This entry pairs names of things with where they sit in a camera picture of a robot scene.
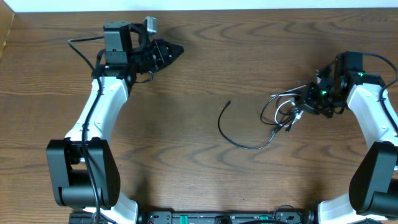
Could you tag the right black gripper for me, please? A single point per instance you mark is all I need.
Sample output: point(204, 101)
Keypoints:
point(308, 102)

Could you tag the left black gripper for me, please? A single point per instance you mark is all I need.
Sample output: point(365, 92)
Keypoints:
point(161, 50)

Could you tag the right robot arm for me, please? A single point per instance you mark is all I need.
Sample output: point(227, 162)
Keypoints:
point(345, 85)

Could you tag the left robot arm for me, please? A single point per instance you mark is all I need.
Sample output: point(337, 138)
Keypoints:
point(82, 169)

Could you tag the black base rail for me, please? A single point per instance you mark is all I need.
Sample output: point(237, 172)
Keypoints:
point(283, 214)

